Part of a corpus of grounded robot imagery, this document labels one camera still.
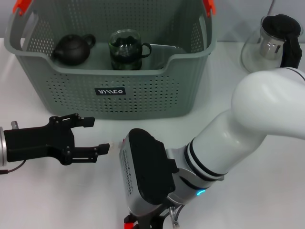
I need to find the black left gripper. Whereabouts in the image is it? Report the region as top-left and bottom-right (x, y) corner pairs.
(3, 113), (111, 166)

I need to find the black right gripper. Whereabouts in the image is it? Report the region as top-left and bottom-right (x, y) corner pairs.
(123, 207), (171, 229)

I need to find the grey perforated plastic storage bin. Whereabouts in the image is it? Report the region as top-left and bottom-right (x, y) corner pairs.
(3, 0), (218, 120)

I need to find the black clay teapot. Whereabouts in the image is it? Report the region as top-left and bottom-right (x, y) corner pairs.
(51, 33), (97, 66)

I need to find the left arm dark cable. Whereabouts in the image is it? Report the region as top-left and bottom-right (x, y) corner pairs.
(0, 159), (27, 175)

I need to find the orange bin handle clip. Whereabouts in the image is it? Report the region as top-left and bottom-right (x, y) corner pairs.
(12, 0), (32, 16)
(202, 0), (217, 19)

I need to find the glass pitcher with black handle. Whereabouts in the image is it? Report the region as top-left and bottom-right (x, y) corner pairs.
(240, 13), (303, 73)

